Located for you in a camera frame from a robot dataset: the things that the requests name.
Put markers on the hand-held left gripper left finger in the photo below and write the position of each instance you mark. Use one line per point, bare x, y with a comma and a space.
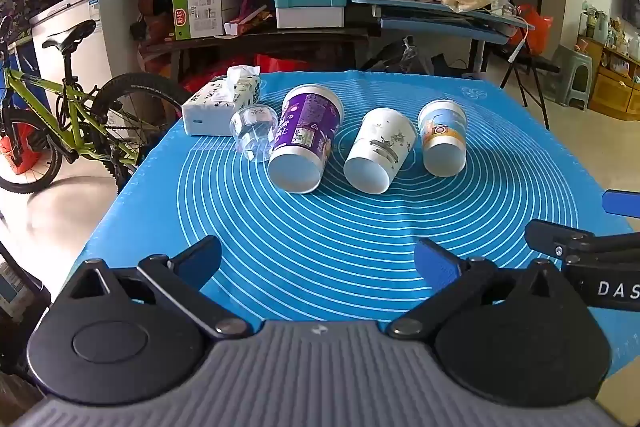
199, 261

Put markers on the purple paper cup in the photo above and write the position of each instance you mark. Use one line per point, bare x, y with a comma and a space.
305, 127

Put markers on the dark wooden table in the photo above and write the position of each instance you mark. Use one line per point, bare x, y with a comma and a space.
250, 42

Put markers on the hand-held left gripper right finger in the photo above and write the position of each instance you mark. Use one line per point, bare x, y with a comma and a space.
437, 264

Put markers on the wooden cabinet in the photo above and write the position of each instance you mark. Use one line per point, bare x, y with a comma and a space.
615, 92

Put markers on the red sack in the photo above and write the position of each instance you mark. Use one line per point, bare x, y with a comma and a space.
12, 154

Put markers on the green white carton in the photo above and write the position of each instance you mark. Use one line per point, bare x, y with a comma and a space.
205, 12

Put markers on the orange plastic bag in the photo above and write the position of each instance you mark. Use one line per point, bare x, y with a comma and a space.
532, 27

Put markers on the white chest freezer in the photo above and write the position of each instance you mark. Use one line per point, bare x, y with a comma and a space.
65, 52

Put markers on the white paper cup grey print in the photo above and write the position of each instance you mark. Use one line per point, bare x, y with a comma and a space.
380, 142

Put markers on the red bag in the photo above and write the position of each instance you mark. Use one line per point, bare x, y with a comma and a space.
272, 63

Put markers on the blue desk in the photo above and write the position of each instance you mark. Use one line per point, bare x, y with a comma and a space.
440, 19

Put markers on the white tissue pack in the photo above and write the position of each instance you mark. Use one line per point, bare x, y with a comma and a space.
215, 104

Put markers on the clear plastic cup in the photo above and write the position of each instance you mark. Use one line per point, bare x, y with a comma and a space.
252, 134

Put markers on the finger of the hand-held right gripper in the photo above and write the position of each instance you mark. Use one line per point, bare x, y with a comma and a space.
622, 203
560, 238

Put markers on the blue silicone mat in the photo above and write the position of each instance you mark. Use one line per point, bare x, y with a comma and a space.
350, 232

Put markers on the white box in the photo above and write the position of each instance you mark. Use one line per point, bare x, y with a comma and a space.
310, 17

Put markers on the grey plastic stool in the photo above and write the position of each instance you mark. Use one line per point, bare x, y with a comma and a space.
570, 72

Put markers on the black television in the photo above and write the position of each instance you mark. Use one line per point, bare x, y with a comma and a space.
633, 2

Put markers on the green bicycle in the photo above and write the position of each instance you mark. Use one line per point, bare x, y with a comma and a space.
72, 117

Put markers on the white cup blue orange print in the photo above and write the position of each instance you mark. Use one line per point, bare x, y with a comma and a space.
442, 147

